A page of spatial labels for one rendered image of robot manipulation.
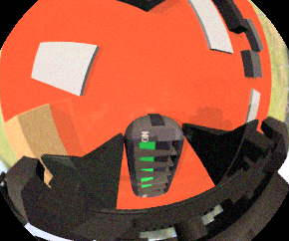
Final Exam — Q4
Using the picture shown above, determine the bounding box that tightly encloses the dark grey switch panel with green rocker switches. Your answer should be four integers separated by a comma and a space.
125, 114, 184, 197

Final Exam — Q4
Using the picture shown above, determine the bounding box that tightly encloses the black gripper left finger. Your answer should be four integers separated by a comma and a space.
41, 132, 125, 209

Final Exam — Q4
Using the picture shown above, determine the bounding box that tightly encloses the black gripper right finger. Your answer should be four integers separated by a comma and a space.
181, 120, 260, 187

